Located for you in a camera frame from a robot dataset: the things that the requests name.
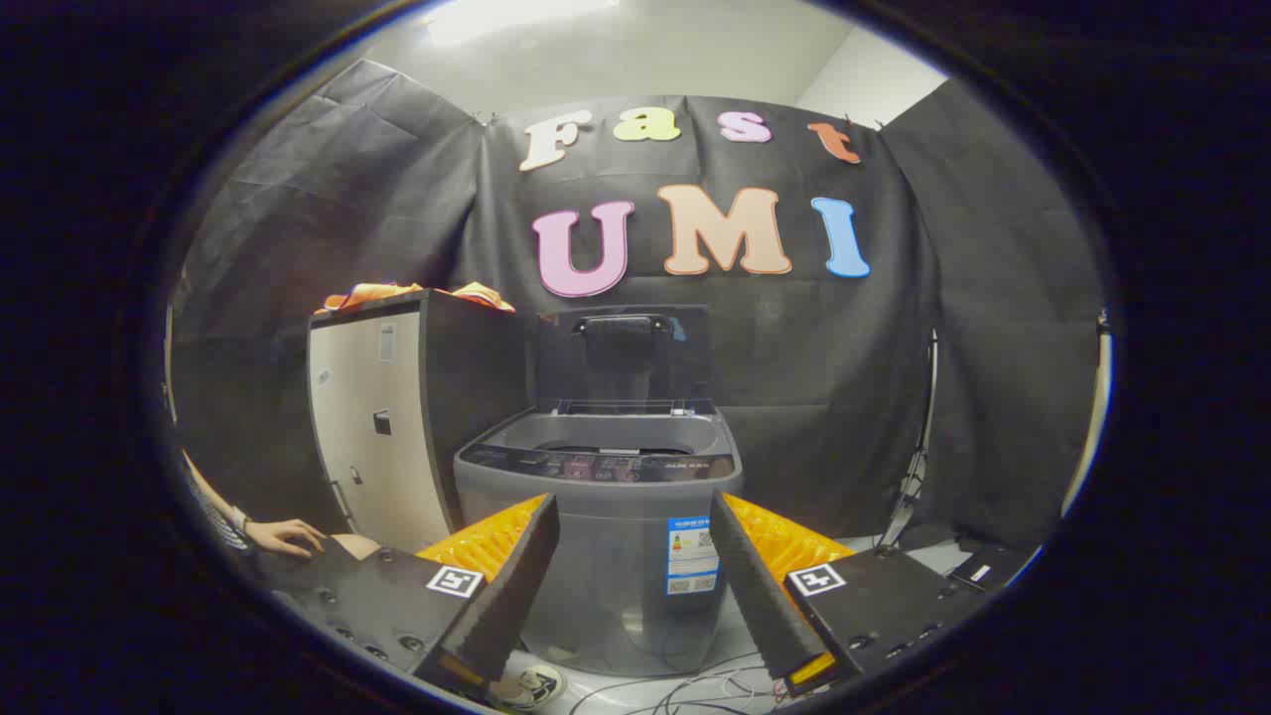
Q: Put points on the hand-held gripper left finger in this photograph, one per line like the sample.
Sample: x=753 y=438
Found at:
x=501 y=596

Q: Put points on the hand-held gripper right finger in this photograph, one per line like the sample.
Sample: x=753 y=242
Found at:
x=760 y=596

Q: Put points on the grey washing machine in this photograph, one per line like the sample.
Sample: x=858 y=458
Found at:
x=616 y=556

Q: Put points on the dark washing machine lid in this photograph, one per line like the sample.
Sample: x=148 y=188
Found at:
x=626 y=362

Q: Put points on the orange garment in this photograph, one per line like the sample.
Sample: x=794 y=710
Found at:
x=372 y=294

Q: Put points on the person's shoe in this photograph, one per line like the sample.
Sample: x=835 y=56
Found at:
x=531 y=687

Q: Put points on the white door black cabinet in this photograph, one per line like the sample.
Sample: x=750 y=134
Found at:
x=377 y=447

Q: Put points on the black light stand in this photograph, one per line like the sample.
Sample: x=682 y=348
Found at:
x=923 y=447

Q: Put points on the black backdrop cloth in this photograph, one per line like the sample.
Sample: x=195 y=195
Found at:
x=794 y=348

